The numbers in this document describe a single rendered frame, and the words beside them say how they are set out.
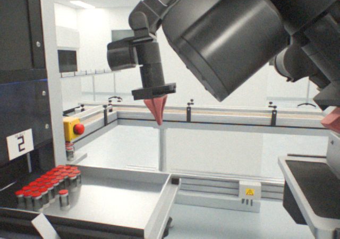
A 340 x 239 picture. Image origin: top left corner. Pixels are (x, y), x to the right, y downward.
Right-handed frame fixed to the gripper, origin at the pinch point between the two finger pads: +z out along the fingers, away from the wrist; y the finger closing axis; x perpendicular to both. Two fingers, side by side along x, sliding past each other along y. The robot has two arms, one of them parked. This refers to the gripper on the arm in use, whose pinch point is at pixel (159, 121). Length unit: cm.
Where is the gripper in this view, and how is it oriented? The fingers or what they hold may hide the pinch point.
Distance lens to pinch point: 67.1
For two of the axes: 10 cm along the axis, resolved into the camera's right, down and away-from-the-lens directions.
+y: -9.7, 1.1, 2.3
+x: -2.1, 2.0, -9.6
